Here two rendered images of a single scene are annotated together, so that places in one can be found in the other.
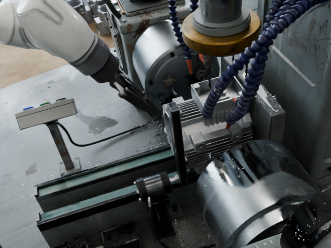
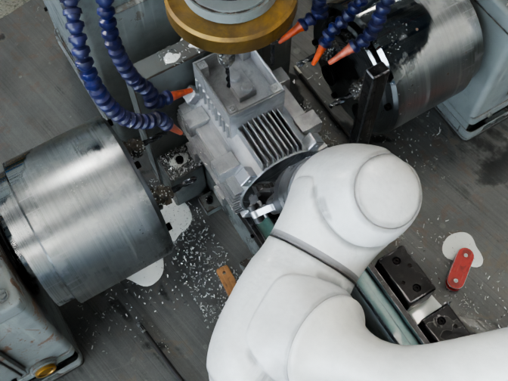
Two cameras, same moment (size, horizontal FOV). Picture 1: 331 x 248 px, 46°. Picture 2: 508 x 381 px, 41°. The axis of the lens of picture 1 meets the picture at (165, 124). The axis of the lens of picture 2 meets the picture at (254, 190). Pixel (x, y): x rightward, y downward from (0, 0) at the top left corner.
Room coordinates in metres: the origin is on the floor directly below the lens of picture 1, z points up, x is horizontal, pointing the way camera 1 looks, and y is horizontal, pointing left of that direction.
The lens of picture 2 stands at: (0.97, 0.45, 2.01)
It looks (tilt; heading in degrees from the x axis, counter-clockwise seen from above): 64 degrees down; 251
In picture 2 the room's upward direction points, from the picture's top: 1 degrees counter-clockwise
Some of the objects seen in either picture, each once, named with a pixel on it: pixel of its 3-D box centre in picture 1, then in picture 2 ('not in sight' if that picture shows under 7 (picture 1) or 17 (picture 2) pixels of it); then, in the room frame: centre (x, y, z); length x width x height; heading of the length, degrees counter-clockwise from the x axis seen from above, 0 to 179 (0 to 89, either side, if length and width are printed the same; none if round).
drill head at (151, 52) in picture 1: (169, 57); (57, 226); (1.13, -0.05, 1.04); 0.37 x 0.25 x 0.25; 12
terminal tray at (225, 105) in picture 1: (218, 100); (238, 88); (0.79, -0.15, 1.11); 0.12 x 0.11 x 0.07; 101
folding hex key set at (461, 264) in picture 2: not in sight; (459, 269); (0.47, 0.18, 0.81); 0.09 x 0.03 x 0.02; 43
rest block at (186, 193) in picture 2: not in sight; (182, 173); (0.90, -0.17, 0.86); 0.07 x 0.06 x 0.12; 12
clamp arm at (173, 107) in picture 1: (178, 147); (365, 119); (0.62, -0.02, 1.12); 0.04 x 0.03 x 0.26; 102
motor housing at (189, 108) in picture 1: (206, 129); (252, 137); (0.78, -0.11, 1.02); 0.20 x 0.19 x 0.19; 101
